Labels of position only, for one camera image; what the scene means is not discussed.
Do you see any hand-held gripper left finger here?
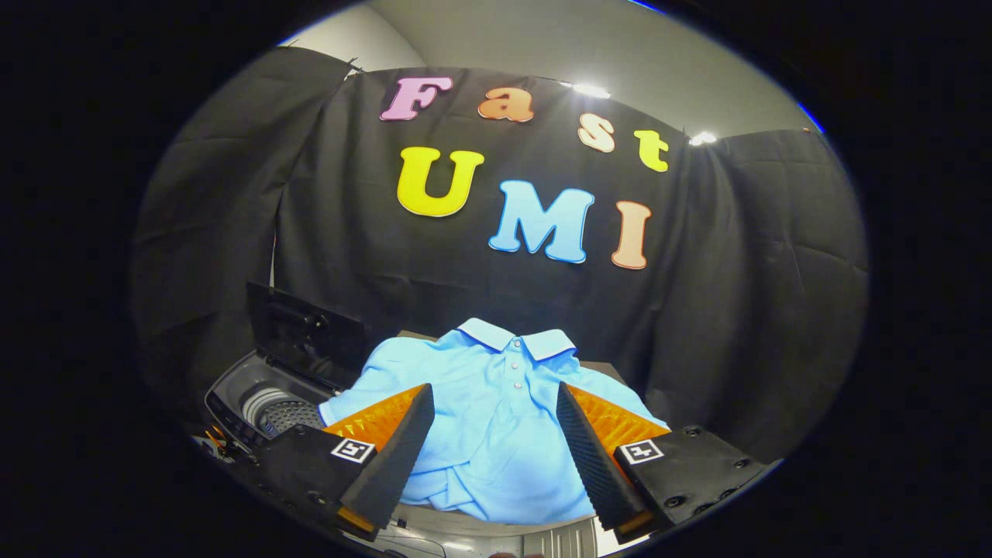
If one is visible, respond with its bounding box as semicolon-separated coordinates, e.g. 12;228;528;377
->
256;382;436;542

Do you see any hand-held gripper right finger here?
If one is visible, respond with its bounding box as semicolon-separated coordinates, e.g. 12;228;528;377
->
555;381;768;545

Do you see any light blue polo shirt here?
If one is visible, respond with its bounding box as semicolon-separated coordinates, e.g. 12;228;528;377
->
318;318;672;526

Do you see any grey washing machine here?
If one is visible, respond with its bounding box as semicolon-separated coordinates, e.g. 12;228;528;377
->
203;350;365;460

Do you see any grey cabinet with black top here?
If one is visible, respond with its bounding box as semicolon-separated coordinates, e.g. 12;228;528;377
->
386;329;646;558

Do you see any black backdrop cloth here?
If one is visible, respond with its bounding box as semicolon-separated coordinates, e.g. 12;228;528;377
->
130;46;870;466

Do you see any bundle of coloured cables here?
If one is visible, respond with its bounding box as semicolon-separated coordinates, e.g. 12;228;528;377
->
198;422;235;460

